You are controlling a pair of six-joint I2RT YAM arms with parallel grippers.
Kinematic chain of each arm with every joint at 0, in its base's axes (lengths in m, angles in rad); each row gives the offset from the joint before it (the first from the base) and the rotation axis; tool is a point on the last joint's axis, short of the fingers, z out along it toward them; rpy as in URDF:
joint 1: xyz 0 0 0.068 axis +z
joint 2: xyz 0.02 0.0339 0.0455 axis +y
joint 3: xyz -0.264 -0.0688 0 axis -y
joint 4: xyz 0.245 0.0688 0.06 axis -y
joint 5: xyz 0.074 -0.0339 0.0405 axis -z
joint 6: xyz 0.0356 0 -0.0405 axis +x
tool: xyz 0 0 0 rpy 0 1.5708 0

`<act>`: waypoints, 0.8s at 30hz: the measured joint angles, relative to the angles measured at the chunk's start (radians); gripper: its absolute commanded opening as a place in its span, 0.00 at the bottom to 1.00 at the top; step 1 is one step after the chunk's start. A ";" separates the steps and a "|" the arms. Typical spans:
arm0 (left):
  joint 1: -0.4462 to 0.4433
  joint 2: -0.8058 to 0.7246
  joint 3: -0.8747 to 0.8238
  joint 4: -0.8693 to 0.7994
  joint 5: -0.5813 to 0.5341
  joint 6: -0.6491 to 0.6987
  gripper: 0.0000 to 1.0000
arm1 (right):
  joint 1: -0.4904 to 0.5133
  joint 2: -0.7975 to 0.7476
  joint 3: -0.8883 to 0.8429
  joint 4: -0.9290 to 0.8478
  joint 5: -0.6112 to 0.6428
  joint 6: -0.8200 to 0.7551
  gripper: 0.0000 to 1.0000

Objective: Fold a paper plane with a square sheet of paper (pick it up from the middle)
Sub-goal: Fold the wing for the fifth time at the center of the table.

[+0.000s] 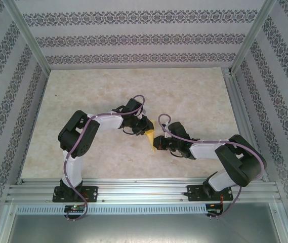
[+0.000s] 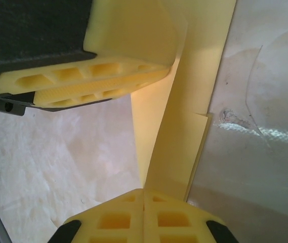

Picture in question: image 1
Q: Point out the grey metal sheet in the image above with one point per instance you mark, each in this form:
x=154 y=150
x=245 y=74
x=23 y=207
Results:
x=143 y=227

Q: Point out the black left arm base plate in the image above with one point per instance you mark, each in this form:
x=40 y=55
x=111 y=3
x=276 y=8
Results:
x=91 y=192

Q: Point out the aluminium mounting rail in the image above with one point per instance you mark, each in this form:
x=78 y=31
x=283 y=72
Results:
x=143 y=189

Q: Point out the yellow cloth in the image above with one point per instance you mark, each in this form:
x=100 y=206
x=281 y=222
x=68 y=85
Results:
x=150 y=140

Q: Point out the aluminium frame post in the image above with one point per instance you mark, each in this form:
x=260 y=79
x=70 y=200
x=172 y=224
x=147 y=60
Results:
x=28 y=35
x=252 y=35

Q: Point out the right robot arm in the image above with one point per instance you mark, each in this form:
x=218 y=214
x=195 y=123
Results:
x=204 y=152

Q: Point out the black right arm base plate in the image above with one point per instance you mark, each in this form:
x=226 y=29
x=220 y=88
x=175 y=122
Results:
x=193 y=192

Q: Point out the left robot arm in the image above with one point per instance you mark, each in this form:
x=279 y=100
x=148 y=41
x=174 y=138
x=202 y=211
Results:
x=110 y=122

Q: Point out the aluminium side rail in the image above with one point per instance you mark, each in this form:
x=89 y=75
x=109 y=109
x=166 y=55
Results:
x=238 y=106

